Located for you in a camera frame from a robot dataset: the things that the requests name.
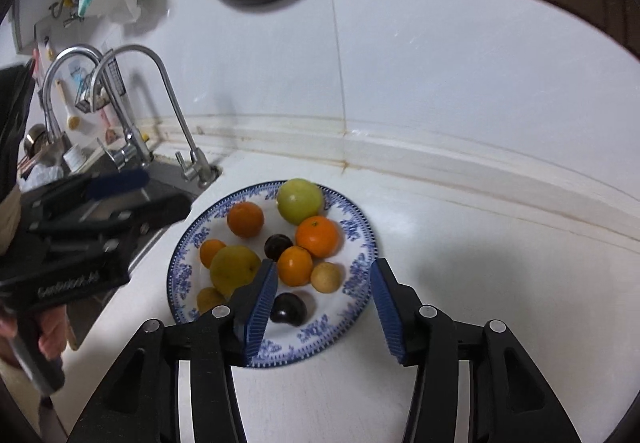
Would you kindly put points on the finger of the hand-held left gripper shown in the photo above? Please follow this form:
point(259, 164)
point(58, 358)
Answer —
point(160, 210)
point(117, 184)

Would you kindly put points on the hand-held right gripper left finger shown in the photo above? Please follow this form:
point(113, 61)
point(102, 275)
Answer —
point(260, 308)

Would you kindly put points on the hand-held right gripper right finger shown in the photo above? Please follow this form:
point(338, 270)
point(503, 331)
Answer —
point(385, 308)

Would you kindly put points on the dark purple plum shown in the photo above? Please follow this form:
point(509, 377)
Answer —
point(278, 245)
point(288, 309)

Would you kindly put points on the blue patterned white plate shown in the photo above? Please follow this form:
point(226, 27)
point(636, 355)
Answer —
point(345, 318)

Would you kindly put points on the yellow-green round fruit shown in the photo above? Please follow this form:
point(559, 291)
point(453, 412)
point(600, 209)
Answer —
point(232, 270)

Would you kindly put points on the small tan round fruit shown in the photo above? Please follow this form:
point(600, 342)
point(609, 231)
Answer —
point(326, 277)
point(210, 299)

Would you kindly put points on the large orange mandarin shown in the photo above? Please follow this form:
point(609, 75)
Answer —
point(318, 235)

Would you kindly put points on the green round fruit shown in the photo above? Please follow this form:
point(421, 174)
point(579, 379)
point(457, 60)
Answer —
point(300, 199)

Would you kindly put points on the person's left hand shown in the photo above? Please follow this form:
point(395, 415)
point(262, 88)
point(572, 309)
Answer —
point(52, 333)

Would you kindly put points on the steel kitchen sink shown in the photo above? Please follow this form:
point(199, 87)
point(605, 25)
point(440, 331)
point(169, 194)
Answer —
point(155, 178)

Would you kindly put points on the small white cup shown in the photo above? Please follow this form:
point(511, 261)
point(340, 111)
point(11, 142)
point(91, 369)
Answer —
point(75, 157)

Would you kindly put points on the slim chrome gooseneck faucet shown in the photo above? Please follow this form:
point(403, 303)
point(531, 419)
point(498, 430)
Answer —
point(172, 98)

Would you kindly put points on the tall chrome gooseneck faucet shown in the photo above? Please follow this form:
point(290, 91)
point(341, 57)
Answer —
point(55, 78)

